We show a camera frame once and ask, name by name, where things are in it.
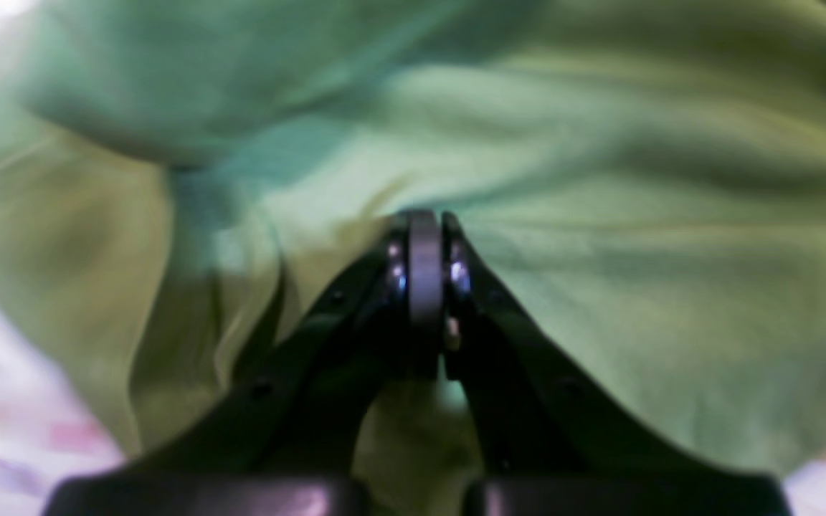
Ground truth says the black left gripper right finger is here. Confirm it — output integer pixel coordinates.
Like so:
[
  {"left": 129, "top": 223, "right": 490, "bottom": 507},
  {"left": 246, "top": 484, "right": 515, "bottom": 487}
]
[{"left": 442, "top": 212, "right": 791, "bottom": 515}]

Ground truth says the green t-shirt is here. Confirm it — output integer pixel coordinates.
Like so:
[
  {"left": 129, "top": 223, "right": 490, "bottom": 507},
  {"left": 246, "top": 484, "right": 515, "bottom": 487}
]
[{"left": 0, "top": 1, "right": 826, "bottom": 515}]

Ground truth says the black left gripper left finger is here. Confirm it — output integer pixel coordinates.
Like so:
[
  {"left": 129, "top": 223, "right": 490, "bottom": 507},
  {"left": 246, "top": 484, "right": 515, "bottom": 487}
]
[{"left": 44, "top": 210, "right": 442, "bottom": 515}]

